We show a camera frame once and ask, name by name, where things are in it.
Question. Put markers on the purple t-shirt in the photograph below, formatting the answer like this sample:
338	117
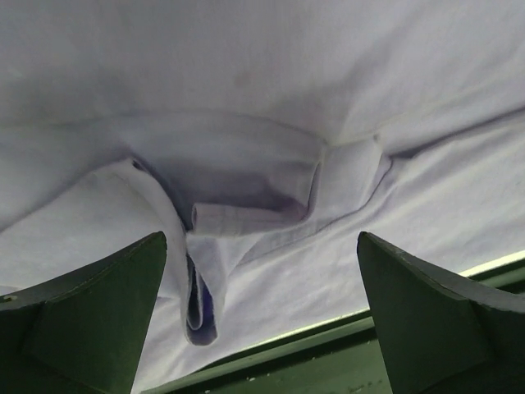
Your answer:
261	137

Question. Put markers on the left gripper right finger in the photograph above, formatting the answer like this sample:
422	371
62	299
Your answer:
440	332

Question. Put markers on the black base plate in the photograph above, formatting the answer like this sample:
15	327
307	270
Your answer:
343	357

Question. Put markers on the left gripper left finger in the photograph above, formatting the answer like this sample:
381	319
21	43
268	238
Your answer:
84	331

